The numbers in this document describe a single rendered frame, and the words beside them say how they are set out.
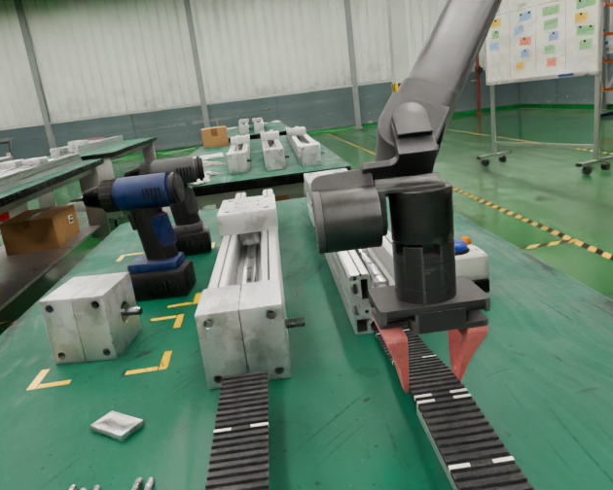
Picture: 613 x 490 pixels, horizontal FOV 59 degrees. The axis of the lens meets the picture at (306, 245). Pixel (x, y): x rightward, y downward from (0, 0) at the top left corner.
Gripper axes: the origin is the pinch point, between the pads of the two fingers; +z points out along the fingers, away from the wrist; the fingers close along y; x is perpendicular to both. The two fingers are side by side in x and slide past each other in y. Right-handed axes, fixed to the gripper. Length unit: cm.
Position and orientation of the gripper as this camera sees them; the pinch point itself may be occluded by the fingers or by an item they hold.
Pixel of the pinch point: (430, 378)
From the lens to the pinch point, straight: 57.3
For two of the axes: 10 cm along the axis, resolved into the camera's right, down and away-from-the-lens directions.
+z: 1.1, 9.6, 2.6
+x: 0.8, 2.6, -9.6
